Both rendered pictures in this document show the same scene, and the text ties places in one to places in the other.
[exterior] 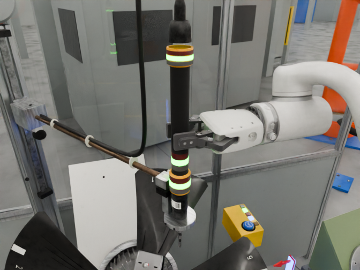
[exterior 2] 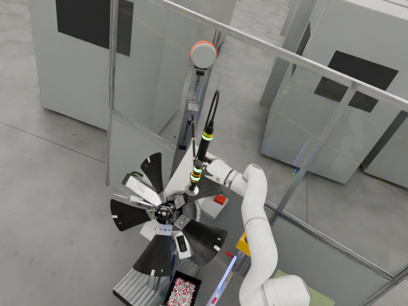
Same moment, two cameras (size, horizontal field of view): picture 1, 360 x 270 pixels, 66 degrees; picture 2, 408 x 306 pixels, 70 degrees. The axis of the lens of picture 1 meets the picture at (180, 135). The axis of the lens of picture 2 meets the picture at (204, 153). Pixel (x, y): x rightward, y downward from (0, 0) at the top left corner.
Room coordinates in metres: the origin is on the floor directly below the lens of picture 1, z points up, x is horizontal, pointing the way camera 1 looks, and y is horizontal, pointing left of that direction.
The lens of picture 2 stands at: (-0.36, -0.66, 2.51)
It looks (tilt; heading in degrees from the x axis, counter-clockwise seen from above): 38 degrees down; 39
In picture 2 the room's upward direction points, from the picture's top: 17 degrees clockwise
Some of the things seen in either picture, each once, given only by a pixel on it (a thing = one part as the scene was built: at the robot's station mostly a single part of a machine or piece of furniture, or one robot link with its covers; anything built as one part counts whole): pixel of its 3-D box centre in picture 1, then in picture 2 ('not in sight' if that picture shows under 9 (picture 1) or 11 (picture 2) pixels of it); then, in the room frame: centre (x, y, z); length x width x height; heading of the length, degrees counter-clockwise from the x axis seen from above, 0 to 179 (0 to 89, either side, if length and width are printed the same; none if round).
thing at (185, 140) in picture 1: (193, 142); (198, 166); (0.43, -0.02, 1.65); 0.07 x 0.03 x 0.03; 107
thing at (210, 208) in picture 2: not in sight; (202, 197); (0.95, 0.27, 0.85); 0.36 x 0.24 x 0.03; 107
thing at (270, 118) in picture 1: (260, 124); (231, 179); (0.51, -0.16, 1.65); 0.09 x 0.03 x 0.08; 17
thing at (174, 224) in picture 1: (175, 200); (193, 182); (0.46, 0.01, 1.49); 0.09 x 0.07 x 0.10; 52
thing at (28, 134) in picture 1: (25, 124); (190, 113); (0.87, 0.54, 1.48); 0.05 x 0.03 x 0.62; 142
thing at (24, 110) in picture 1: (29, 113); (192, 110); (0.84, 0.50, 1.54); 0.10 x 0.07 x 0.08; 52
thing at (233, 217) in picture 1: (241, 227); (249, 240); (0.84, -0.26, 1.02); 0.16 x 0.10 x 0.11; 17
